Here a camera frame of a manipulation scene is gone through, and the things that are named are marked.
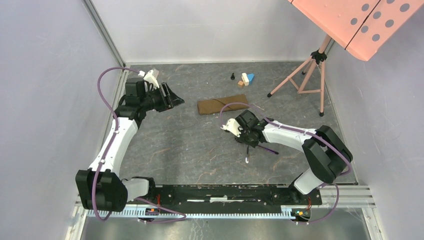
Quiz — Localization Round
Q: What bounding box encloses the pink perforated stand board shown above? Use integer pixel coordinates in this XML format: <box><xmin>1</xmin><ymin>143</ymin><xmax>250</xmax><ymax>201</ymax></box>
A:
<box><xmin>290</xmin><ymin>0</ymin><xmax>424</xmax><ymax>61</ymax></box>

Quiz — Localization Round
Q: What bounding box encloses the pink tripod stand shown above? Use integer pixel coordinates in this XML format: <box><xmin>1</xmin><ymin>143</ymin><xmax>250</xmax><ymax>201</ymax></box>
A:
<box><xmin>267</xmin><ymin>34</ymin><xmax>332</xmax><ymax>117</ymax></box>

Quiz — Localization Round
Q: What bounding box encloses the silver fork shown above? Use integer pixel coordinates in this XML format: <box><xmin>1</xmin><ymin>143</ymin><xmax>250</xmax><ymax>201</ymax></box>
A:
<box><xmin>245</xmin><ymin>146</ymin><xmax>250</xmax><ymax>164</ymax></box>

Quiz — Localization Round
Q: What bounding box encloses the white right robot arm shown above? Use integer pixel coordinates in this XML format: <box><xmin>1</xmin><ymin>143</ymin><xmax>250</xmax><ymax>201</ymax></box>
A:
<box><xmin>221</xmin><ymin>110</ymin><xmax>353</xmax><ymax>204</ymax></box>

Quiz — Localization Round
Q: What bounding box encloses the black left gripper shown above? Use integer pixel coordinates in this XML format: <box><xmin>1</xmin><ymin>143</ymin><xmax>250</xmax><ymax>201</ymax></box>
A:
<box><xmin>140</xmin><ymin>82</ymin><xmax>184</xmax><ymax>113</ymax></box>

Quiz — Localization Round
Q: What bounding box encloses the small tan wooden cube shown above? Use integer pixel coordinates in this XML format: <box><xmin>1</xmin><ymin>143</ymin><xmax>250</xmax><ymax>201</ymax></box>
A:
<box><xmin>237</xmin><ymin>81</ymin><xmax>245</xmax><ymax>88</ymax></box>

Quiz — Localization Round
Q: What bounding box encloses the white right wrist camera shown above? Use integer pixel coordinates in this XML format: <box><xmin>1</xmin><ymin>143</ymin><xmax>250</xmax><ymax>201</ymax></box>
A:
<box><xmin>220</xmin><ymin>118</ymin><xmax>243</xmax><ymax>138</ymax></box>

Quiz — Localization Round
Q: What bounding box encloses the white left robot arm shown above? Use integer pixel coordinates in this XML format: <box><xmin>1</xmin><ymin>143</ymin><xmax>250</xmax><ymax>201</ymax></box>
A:
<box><xmin>75</xmin><ymin>77</ymin><xmax>185</xmax><ymax>212</ymax></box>

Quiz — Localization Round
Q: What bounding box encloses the cream toy brick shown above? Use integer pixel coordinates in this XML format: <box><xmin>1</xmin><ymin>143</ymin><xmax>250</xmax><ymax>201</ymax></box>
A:
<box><xmin>241</xmin><ymin>72</ymin><xmax>250</xmax><ymax>86</ymax></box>

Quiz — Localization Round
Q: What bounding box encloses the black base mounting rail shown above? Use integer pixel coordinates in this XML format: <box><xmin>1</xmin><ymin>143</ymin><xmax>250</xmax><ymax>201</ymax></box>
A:
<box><xmin>144</xmin><ymin>184</ymin><xmax>323</xmax><ymax>215</ymax></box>

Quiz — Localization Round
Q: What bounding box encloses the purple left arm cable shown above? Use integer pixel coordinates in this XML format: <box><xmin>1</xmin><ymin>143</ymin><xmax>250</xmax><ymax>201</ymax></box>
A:
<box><xmin>91</xmin><ymin>66</ymin><xmax>187</xmax><ymax>225</ymax></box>

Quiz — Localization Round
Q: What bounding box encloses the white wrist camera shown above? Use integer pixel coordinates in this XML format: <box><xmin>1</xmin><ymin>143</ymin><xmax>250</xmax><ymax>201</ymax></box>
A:
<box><xmin>138</xmin><ymin>68</ymin><xmax>160</xmax><ymax>89</ymax></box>
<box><xmin>220</xmin><ymin>118</ymin><xmax>243</xmax><ymax>138</ymax></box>

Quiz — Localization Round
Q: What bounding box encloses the brown cloth napkin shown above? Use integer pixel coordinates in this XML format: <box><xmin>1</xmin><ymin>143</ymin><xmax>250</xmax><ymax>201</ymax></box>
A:
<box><xmin>197</xmin><ymin>94</ymin><xmax>249</xmax><ymax>115</ymax></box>

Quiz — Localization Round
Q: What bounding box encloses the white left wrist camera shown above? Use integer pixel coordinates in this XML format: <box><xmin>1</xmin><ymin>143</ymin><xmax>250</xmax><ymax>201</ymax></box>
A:
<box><xmin>138</xmin><ymin>68</ymin><xmax>160</xmax><ymax>89</ymax></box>

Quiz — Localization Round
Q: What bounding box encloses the blue wooden triangle block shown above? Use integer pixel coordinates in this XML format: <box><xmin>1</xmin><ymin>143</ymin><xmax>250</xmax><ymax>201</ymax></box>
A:
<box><xmin>247</xmin><ymin>73</ymin><xmax>255</xmax><ymax>84</ymax></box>

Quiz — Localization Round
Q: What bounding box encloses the purple spoon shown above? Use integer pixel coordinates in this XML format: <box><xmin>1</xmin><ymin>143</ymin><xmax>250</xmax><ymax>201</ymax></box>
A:
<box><xmin>257</xmin><ymin>144</ymin><xmax>279</xmax><ymax>155</ymax></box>

